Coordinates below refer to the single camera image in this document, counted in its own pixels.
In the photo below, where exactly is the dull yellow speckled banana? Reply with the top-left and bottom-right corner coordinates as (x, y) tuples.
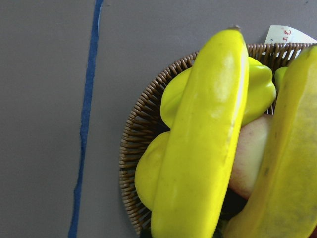
(224, 46), (317, 238)

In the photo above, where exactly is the pale pink apple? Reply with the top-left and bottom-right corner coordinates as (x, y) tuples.
(229, 114), (273, 199)

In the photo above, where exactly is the yellow starfruit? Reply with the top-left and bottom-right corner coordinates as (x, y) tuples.
(134, 57), (276, 210)

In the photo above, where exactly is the bright yellow plastic banana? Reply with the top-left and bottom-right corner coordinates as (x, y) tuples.
(151, 27), (249, 238)

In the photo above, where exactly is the paper price tag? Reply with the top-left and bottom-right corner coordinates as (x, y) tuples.
(264, 25), (317, 47)

